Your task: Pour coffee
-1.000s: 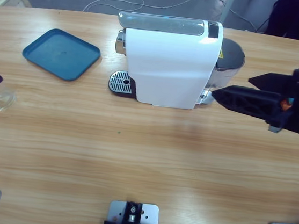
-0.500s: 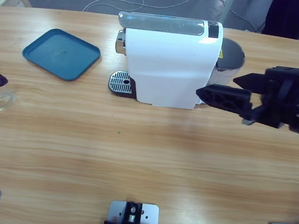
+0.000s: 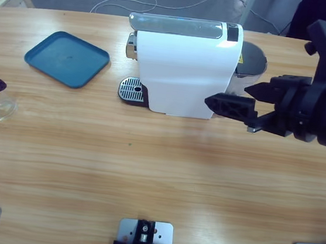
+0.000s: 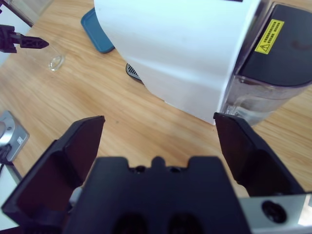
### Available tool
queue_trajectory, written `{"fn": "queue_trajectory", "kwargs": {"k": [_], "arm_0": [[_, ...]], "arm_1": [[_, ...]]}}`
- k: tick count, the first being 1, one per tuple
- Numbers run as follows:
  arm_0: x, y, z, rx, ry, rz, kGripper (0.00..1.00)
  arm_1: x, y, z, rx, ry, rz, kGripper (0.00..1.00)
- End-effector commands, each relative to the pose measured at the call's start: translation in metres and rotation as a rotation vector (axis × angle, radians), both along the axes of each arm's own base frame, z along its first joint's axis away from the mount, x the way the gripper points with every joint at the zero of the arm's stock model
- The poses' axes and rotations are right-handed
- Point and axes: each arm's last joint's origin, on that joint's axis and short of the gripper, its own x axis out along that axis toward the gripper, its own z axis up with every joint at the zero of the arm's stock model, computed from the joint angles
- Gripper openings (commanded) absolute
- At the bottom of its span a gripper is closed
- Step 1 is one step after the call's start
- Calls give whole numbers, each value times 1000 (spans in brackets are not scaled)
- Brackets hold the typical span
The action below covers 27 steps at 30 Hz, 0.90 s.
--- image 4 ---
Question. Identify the clear drinking glass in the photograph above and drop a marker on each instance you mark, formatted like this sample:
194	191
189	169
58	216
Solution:
57	62

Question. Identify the blue plastic tray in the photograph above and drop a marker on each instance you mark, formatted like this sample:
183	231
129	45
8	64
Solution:
97	34

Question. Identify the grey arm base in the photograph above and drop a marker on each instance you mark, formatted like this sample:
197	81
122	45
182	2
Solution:
14	136

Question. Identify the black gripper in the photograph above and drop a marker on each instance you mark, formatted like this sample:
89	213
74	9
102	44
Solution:
7	40

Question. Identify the black drip tray metal grate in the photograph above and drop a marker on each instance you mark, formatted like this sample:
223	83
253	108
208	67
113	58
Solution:
132	72

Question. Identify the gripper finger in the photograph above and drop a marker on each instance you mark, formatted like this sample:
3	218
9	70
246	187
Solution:
53	175
253	158

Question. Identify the white capsule coffee machine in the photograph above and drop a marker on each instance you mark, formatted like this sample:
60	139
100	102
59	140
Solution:
175	53

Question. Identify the clear water tank black lid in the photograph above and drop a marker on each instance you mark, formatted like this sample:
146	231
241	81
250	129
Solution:
280	56

